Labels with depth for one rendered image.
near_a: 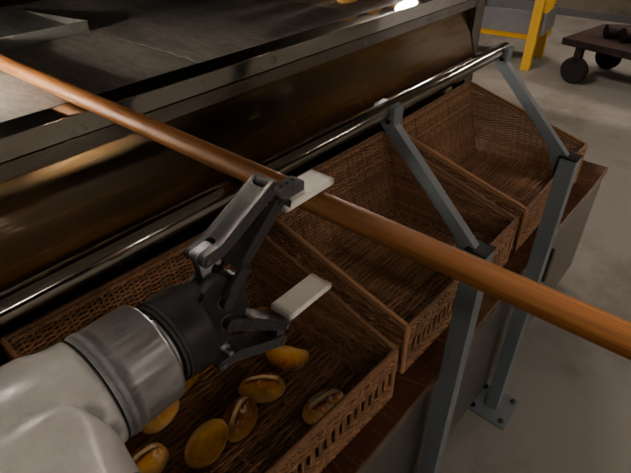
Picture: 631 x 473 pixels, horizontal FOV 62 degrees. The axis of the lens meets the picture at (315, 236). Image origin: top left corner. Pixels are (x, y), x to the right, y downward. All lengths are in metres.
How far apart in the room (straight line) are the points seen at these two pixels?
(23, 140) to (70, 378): 0.61
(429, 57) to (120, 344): 1.58
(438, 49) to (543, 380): 1.23
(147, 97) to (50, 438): 0.77
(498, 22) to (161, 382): 5.07
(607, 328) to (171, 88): 0.85
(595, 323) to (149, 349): 0.37
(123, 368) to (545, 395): 1.80
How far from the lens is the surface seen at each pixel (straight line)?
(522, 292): 0.52
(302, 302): 0.57
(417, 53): 1.79
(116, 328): 0.42
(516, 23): 5.28
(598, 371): 2.24
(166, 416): 1.14
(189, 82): 1.10
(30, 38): 1.44
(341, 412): 1.01
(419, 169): 0.97
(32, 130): 0.96
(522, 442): 1.93
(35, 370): 0.40
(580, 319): 0.51
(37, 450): 0.38
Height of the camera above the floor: 1.52
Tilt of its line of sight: 36 degrees down
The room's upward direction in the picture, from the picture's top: straight up
